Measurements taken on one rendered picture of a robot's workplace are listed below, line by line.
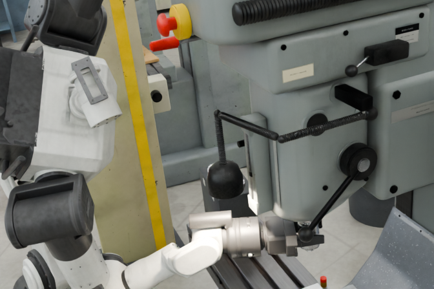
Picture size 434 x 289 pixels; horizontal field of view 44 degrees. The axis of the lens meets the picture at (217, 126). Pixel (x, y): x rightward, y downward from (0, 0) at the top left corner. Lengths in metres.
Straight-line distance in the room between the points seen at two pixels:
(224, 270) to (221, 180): 0.65
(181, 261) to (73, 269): 0.23
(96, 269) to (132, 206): 1.86
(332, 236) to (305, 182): 2.28
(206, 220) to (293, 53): 0.46
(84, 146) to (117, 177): 1.84
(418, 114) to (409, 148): 0.07
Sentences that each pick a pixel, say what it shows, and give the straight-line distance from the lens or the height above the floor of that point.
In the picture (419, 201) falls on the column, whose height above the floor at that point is 1.16.
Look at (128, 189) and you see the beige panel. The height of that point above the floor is 0.50.
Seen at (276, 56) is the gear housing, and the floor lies 1.70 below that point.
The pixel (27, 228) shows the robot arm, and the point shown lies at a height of 1.42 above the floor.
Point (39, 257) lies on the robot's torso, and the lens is 1.62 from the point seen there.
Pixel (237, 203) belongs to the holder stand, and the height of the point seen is 1.09.
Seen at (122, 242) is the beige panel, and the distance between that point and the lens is 3.16.
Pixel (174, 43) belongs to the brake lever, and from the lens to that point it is 1.04.
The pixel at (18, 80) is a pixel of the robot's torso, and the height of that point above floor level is 1.66.
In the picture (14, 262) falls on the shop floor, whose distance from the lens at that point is 3.61.
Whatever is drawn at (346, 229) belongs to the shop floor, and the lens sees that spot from 3.38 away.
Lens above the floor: 1.97
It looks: 24 degrees down
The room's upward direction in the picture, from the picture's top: 7 degrees counter-clockwise
